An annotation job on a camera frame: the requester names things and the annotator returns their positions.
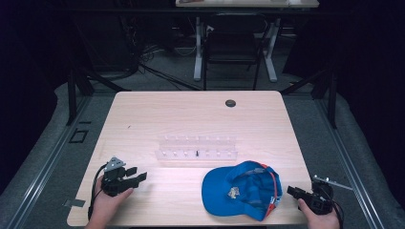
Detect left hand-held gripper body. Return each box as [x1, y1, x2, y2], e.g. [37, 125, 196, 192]
[100, 156, 140, 198]

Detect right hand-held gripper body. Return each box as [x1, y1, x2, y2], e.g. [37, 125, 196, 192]
[294, 175, 354, 216]

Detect blue baseball cap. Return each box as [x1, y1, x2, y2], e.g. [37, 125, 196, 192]
[201, 159, 284, 222]

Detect clear acrylic peg rack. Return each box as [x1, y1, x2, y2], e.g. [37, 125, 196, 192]
[155, 135, 239, 161]

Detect person's right hand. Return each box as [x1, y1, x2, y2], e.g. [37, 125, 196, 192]
[297, 198, 341, 229]

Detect person's left hand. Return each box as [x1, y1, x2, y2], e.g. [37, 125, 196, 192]
[91, 176, 135, 229]

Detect grey tape strip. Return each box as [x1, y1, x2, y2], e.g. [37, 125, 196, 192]
[62, 198, 86, 208]

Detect black metal stand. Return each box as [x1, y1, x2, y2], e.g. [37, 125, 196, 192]
[65, 18, 132, 126]
[280, 56, 338, 130]

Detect black chair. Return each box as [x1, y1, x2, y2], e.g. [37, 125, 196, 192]
[202, 12, 269, 92]

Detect white desk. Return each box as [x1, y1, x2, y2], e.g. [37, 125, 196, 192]
[175, 0, 320, 84]

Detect black cable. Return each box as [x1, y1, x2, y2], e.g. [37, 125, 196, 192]
[321, 185, 345, 229]
[87, 162, 109, 221]

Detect black floor cables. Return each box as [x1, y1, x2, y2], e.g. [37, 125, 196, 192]
[120, 18, 202, 92]

